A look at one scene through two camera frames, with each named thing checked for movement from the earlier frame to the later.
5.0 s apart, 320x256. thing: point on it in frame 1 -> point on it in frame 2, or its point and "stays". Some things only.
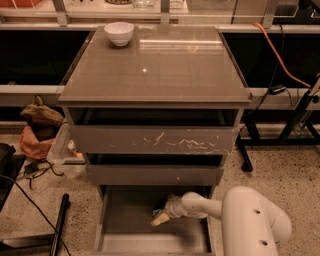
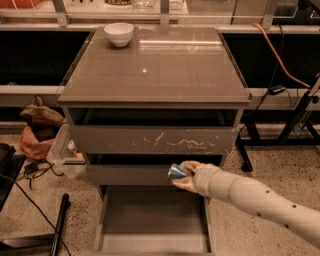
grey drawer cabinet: [155, 110] stays
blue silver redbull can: [156, 211] -> [175, 171]
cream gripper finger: [160, 219] -> [186, 183]
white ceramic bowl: [120, 32] stays
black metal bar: [55, 245] stays
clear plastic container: [63, 156] stays
